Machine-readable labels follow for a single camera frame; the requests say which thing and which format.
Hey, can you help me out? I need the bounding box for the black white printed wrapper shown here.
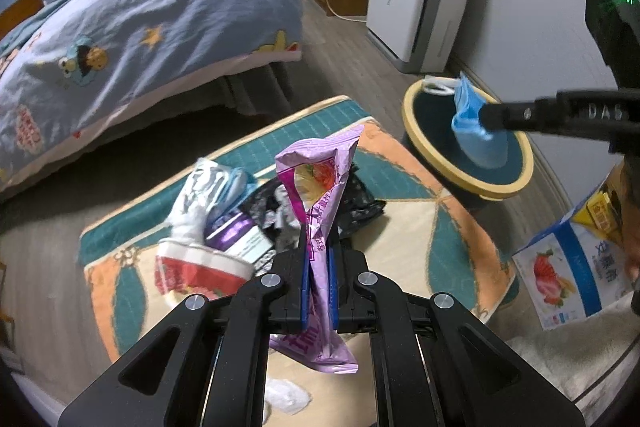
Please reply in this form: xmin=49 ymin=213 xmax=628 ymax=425
xmin=240 ymin=178 xmax=300 ymax=254

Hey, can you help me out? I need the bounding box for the purple labelled package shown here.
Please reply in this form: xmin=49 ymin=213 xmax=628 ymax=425
xmin=204 ymin=210 xmax=276 ymax=275

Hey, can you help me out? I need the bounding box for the purple snack wrapper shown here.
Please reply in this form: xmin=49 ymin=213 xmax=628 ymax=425
xmin=269 ymin=126 xmax=363 ymax=374

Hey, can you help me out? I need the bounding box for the black plastic bag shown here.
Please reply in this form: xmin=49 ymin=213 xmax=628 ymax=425
xmin=249 ymin=160 xmax=388 ymax=241

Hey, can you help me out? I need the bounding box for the blue cartoon print duvet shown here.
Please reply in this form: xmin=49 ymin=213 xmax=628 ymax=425
xmin=1 ymin=0 xmax=302 ymax=192

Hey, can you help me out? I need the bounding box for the blue face mask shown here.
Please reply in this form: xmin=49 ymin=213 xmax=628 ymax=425
xmin=451 ymin=74 xmax=508 ymax=169

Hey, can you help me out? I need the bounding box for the right hand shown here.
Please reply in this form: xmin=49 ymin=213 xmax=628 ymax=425
xmin=618 ymin=155 xmax=640 ymax=284

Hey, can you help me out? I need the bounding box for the silver foil bag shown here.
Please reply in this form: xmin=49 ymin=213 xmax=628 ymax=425
xmin=164 ymin=157 xmax=257 ymax=244

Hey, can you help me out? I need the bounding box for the crumpled white paper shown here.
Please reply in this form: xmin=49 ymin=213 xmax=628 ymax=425
xmin=265 ymin=378 xmax=311 ymax=415

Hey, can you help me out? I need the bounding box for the red and white snack cup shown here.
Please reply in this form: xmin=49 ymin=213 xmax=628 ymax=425
xmin=154 ymin=239 xmax=255 ymax=305

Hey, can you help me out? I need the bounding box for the yellow rimmed teal trash bin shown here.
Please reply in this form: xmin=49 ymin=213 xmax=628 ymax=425
xmin=401 ymin=76 xmax=534 ymax=200

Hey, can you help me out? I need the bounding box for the wooden bed headboard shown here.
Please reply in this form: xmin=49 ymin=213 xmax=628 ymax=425
xmin=0 ymin=0 xmax=44 ymax=38

